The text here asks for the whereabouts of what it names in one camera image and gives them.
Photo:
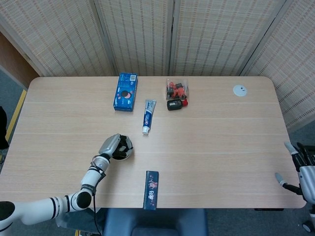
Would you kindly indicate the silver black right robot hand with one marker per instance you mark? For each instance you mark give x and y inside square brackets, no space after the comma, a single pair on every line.
[307,182]

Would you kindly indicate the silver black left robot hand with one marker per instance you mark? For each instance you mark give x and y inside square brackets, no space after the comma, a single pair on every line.
[110,145]

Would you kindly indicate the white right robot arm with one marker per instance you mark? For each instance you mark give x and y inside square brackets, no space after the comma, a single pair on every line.
[310,218]

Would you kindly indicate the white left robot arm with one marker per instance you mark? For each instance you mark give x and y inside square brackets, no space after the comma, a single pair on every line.
[89,178]

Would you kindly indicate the white blue toothpaste tube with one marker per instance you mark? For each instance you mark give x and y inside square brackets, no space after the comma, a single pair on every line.
[148,116]

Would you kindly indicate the blue Oreo cookie box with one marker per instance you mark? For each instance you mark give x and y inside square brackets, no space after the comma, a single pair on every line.
[125,93]

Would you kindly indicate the dark blue printed pencil case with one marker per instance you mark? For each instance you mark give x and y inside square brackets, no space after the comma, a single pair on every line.
[151,189]

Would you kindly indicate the black bottle with red cap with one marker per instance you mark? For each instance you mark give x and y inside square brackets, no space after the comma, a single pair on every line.
[174,105]

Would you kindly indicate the bag of red-black clips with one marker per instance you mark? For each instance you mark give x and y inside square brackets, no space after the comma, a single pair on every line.
[177,89]

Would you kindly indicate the dark blue padded seat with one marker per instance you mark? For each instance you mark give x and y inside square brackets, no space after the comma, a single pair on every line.
[155,221]

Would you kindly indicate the yellow floor tape strip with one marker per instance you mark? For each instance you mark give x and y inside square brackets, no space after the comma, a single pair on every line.
[17,110]

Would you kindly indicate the woven folding screen panel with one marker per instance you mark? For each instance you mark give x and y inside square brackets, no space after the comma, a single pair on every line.
[221,34]
[54,37]
[295,68]
[137,34]

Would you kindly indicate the brown wooden door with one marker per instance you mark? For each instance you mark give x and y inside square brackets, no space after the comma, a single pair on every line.
[14,64]

